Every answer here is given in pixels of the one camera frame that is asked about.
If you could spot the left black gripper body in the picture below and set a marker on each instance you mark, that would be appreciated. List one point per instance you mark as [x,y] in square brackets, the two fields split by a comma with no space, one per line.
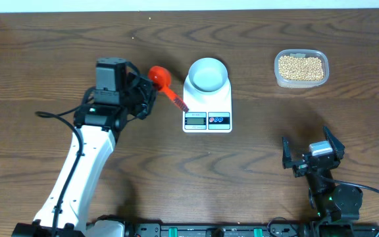
[137,99]

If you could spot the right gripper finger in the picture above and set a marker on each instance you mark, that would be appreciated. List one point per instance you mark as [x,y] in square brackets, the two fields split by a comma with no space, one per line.
[337,146]
[286,156]

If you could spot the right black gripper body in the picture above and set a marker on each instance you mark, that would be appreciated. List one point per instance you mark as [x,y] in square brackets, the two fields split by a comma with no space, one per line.
[300,168]

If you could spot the red plastic measuring scoop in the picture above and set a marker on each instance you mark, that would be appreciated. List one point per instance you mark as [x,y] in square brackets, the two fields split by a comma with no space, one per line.
[162,78]

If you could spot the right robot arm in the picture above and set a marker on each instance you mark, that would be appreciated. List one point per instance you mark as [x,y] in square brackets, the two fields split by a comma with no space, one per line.
[337,205]

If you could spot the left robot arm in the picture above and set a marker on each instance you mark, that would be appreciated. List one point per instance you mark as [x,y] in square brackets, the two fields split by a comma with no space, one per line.
[121,94]

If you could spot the grey round bowl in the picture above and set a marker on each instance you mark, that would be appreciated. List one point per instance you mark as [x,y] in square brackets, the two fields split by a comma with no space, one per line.
[208,75]

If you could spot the white digital kitchen scale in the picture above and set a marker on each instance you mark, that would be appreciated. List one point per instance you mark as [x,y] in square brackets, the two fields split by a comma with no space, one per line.
[208,112]

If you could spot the clear plastic container of beans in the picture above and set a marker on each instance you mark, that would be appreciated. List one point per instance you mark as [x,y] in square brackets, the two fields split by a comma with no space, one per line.
[301,68]

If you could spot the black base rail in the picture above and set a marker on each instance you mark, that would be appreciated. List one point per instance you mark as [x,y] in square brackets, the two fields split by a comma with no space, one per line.
[180,230]

